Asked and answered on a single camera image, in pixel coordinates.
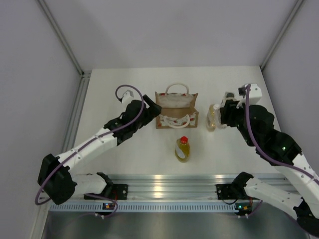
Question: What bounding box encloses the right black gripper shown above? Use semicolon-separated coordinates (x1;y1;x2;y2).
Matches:
220;99;256;147

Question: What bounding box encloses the white-capped yellow bottle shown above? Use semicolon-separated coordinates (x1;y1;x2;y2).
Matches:
206;105;216;132
213;104;227;129

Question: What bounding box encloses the burlap watermelon print canvas bag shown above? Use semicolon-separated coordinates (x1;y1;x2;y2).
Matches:
155;83;199;129

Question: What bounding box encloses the red-capped yellow bottle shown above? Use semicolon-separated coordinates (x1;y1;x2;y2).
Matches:
174;136;190;163

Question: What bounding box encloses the grey-capped clear bottle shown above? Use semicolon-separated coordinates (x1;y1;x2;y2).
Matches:
222;92;236;103

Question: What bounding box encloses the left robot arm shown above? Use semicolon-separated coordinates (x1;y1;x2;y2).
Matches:
37;95;161;205

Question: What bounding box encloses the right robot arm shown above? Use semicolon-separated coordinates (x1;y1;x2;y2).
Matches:
219;99;319;237

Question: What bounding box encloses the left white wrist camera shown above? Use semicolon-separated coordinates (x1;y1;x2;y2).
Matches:
121;90;134;105

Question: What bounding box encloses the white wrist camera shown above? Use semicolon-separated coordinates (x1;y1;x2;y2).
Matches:
236;83;262;109
121;90;134;105

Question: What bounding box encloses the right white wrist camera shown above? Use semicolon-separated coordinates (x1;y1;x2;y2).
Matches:
236;83;262;109

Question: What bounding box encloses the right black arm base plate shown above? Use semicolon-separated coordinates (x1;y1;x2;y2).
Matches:
215;183;239;202

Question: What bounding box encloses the left aluminium frame post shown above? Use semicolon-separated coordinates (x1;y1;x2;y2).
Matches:
35;0;84;77

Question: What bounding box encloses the aluminium frame post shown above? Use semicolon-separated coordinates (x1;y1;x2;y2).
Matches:
35;0;84;77
260;0;306;72

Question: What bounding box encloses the aluminium mounting rail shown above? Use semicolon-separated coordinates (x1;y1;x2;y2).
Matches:
38;174;312;204

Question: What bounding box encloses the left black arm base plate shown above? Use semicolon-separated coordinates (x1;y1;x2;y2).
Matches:
84;184;129;201

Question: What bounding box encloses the right aluminium frame post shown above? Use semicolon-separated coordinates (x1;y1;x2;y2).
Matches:
260;0;306;72

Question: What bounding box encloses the white slotted cable duct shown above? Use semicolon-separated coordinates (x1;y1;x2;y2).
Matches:
49;202;252;213

